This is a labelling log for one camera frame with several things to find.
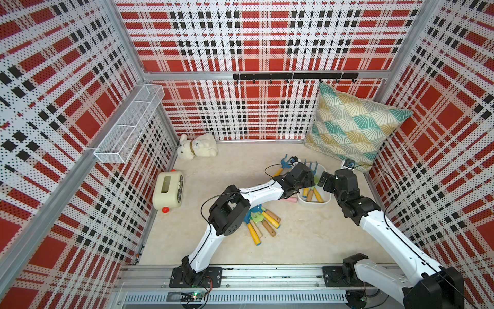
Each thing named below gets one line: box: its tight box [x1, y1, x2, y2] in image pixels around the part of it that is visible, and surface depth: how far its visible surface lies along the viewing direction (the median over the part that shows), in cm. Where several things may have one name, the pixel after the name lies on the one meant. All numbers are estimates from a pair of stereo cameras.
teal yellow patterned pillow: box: [304, 83, 413, 173], surface depth 92 cm
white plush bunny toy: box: [176, 133, 219, 161], surface depth 110 cm
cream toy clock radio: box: [151, 169, 185, 214], surface depth 90 cm
